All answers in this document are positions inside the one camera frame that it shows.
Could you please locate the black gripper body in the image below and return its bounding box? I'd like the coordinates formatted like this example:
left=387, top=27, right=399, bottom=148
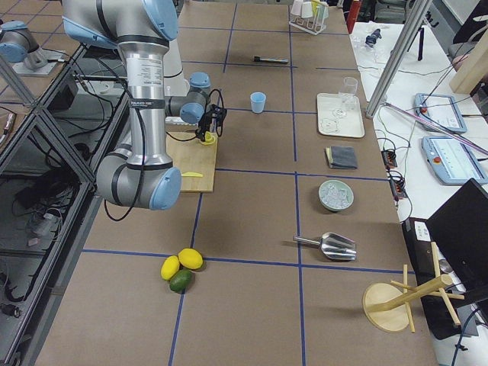
left=201, top=104, right=226, bottom=130

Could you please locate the lemon slice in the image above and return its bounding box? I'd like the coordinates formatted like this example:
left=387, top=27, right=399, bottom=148
left=204, top=131, right=214, bottom=143
left=200, top=139, right=217, bottom=146

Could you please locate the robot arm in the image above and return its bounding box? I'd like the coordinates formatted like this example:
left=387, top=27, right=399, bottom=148
left=63, top=1, right=227, bottom=210
left=1, top=21, right=59, bottom=72

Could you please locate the light blue plastic cup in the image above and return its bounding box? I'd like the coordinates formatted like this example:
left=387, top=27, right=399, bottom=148
left=250, top=91, right=266, bottom=114

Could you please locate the yellow lemon right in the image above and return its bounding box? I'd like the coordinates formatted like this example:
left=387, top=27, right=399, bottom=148
left=178, top=248, right=204, bottom=270

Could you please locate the yellow lemon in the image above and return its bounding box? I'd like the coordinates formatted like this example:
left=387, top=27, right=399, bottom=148
left=178, top=248, right=204, bottom=270
left=160, top=255, right=180, bottom=281

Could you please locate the white cup drying rack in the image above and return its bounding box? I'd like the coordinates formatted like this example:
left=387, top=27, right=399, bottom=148
left=288, top=0, right=329, bottom=35

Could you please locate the yellow lemon left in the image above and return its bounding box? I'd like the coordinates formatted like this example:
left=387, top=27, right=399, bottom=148
left=160, top=255, right=180, bottom=281

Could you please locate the wooden cutting board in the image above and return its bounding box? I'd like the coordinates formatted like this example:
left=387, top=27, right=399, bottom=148
left=166, top=132, right=218, bottom=193

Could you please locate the yellow plastic knife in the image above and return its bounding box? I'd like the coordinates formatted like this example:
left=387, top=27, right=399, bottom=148
left=181, top=172, right=204, bottom=178

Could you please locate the white bear tray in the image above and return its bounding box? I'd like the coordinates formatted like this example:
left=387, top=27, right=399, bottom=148
left=316, top=93, right=365, bottom=138

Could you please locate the grey folded cloth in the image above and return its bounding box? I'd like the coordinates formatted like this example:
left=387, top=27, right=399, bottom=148
left=325, top=146, right=358, bottom=169

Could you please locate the green bowl of ice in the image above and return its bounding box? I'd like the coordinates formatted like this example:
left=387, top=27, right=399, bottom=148
left=318, top=180, right=354, bottom=212

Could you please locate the green lime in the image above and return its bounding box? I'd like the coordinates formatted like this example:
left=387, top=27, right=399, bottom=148
left=169, top=268, right=193, bottom=293

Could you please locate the metal ice scoop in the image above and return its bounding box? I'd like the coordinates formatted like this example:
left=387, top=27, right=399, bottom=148
left=293, top=233, right=357, bottom=262

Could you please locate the upper teach pendant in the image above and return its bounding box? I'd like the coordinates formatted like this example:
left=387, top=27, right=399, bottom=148
left=413, top=93, right=467, bottom=133

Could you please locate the teach pendant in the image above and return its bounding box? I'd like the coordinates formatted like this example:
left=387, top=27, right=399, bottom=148
left=413, top=93, right=467, bottom=133
left=421, top=136, right=487, bottom=185

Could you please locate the lower teach pendant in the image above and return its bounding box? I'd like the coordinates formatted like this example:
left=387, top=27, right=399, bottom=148
left=421, top=136, right=487, bottom=185

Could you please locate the wooden mug tree stand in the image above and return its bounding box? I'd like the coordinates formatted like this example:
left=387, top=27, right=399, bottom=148
left=362, top=242, right=464, bottom=332

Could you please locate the black laptop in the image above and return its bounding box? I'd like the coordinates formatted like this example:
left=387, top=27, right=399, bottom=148
left=402, top=179, right=487, bottom=320

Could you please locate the aluminium frame post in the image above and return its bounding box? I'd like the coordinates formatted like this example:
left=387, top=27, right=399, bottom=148
left=365, top=0, right=432, bottom=119

